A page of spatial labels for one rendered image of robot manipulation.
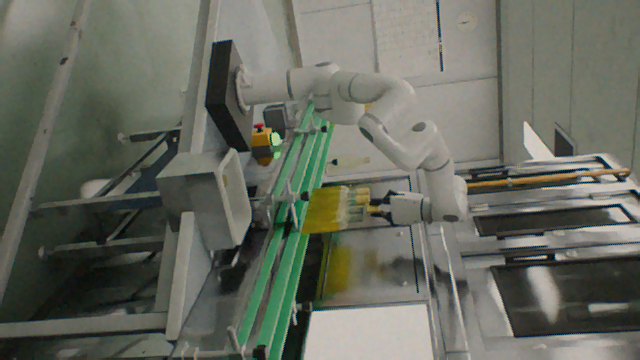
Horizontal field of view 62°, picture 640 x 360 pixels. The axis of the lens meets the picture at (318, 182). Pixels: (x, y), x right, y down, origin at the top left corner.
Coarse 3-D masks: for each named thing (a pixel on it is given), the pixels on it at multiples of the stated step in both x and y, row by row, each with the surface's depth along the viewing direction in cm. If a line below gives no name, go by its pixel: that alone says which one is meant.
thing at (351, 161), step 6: (330, 156) 241; (336, 156) 241; (342, 156) 240; (348, 156) 239; (354, 156) 238; (342, 162) 237; (348, 162) 237; (354, 162) 237; (360, 162) 238; (366, 162) 238; (330, 168) 240; (336, 168) 239; (342, 168) 239; (348, 168) 239; (354, 168) 239
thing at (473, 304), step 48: (384, 192) 218; (480, 192) 206; (528, 192) 196; (576, 192) 191; (624, 192) 188; (432, 240) 173; (480, 240) 175; (528, 240) 167; (576, 240) 163; (624, 240) 161; (432, 288) 153; (480, 288) 152; (528, 288) 149; (576, 288) 146; (624, 288) 143; (288, 336) 145; (480, 336) 132; (528, 336) 132; (576, 336) 129; (624, 336) 127
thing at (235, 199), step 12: (228, 156) 138; (228, 168) 146; (240, 168) 147; (228, 180) 148; (240, 180) 148; (228, 192) 149; (240, 192) 149; (228, 204) 133; (240, 204) 151; (228, 216) 134; (240, 216) 152; (240, 228) 146; (240, 240) 140
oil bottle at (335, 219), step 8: (312, 216) 167; (320, 216) 167; (328, 216) 166; (336, 216) 165; (344, 216) 166; (304, 224) 168; (312, 224) 167; (320, 224) 167; (328, 224) 167; (336, 224) 166; (344, 224) 167; (304, 232) 169; (312, 232) 168
